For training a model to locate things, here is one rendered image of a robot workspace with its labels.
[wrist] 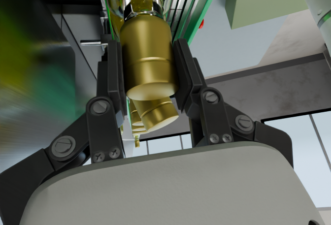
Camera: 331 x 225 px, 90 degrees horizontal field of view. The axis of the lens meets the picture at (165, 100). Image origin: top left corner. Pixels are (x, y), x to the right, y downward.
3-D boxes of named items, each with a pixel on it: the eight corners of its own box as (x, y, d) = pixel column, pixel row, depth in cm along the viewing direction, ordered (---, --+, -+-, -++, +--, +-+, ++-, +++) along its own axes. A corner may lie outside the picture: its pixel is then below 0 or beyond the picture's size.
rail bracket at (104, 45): (78, 5, 36) (77, 60, 32) (111, 6, 37) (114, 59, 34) (83, 19, 40) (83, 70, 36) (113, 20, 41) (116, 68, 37)
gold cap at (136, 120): (127, 87, 20) (130, 122, 19) (156, 85, 21) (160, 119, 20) (128, 96, 24) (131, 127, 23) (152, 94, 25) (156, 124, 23)
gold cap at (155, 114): (126, 83, 15) (147, 128, 13) (162, 70, 16) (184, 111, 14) (128, 98, 18) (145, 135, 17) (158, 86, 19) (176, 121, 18)
